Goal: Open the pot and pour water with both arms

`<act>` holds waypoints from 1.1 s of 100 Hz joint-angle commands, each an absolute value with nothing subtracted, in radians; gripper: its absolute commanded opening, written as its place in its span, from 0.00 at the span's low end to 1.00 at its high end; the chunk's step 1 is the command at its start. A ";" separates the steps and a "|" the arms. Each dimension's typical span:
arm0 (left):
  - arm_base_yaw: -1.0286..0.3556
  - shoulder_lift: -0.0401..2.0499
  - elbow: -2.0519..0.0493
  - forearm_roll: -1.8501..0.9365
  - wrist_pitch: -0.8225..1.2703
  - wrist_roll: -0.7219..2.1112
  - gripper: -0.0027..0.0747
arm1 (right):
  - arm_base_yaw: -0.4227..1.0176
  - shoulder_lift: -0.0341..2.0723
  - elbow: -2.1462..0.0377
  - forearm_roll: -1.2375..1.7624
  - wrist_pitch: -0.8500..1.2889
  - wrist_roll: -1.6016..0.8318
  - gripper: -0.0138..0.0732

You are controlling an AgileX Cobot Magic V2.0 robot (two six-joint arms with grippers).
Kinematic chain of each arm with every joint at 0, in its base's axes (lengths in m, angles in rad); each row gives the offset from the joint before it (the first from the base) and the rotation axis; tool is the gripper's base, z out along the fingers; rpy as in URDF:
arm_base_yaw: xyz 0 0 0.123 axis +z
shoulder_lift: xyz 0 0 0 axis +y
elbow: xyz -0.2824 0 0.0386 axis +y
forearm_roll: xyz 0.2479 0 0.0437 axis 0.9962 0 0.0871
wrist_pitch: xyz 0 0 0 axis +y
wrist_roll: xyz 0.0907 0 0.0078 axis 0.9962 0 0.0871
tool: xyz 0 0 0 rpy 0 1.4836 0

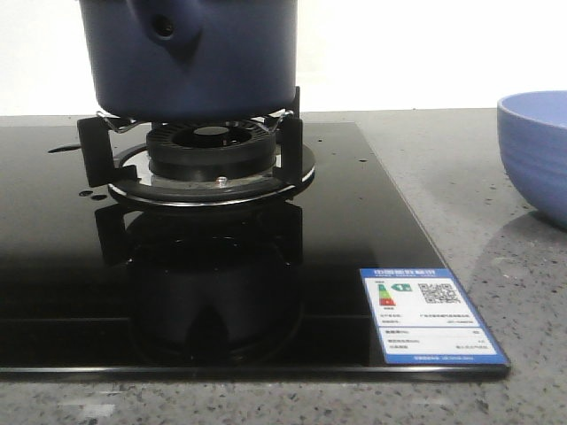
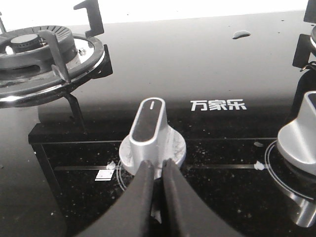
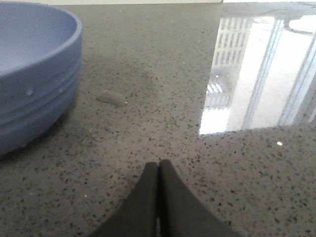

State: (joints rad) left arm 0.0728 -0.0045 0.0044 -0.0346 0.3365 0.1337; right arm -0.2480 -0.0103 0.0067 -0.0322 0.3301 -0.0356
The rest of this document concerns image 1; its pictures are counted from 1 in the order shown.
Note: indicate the dark blue cooking pot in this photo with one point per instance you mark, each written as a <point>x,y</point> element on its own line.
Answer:
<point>191,60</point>

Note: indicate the light blue ceramic bowl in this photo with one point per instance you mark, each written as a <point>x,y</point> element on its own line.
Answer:
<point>531,131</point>

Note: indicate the black metal pot support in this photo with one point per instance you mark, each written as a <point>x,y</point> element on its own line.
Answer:
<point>128,176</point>

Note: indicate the black round burner head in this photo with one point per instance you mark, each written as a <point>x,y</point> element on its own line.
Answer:
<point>189,152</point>

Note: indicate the blue energy label sticker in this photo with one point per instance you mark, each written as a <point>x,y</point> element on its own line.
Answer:
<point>423,317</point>

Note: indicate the black glass gas stove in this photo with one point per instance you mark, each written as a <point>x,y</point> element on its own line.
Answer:
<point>92,288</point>

